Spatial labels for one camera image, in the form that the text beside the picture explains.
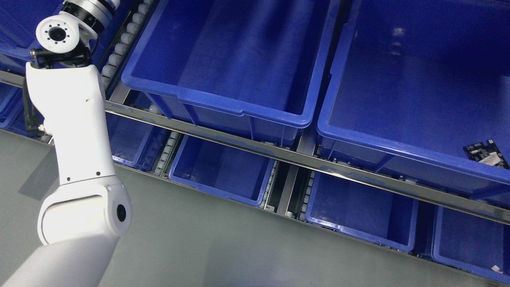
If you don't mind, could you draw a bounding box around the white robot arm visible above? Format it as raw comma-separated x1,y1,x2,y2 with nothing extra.
4,0,133,287

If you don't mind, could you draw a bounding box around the blue bin lower middle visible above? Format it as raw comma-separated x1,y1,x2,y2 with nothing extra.
168,136,275,206

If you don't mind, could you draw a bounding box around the blue bin middle shelf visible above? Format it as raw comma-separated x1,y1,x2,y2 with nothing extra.
122,0,341,147

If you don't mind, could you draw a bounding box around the blue bin right of middle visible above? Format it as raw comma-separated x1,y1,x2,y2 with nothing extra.
317,0,510,204

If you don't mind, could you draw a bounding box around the green circuit board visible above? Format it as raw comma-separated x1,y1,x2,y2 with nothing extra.
463,139,510,169

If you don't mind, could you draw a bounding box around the blue bin lower far right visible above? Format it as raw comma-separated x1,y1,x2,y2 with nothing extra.
430,207,510,285

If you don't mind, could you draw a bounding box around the blue bin upper left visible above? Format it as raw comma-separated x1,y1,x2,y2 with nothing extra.
0,0,128,74

